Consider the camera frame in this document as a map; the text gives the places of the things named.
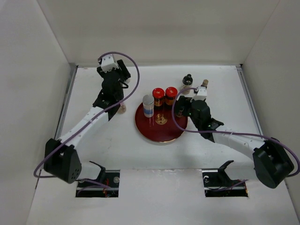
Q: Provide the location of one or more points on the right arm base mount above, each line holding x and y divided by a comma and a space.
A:
218, 184

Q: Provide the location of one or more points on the small black lid spice jar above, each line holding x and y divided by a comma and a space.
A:
186, 100

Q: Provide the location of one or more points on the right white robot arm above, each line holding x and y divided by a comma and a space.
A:
272, 163

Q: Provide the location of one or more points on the red lid sauce jar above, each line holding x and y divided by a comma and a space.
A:
159, 97
170, 95

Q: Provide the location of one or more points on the round red tray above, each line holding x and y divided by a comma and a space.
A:
160, 128

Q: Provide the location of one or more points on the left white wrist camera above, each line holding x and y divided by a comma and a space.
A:
108, 63

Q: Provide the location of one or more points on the silver lid blue label jar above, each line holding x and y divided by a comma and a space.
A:
148, 106

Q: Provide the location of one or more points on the pink lid spice bottle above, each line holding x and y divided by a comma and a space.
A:
122, 109

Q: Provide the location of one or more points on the black cap brown spice bottle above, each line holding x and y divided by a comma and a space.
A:
187, 82

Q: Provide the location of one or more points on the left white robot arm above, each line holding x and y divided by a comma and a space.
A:
62, 156

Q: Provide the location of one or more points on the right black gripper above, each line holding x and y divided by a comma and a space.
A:
179, 103

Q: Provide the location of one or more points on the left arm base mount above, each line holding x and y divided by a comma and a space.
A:
106, 185

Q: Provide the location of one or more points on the tall yellow label bottle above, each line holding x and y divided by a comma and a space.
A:
205, 83

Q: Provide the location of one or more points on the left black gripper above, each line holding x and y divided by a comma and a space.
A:
124, 74

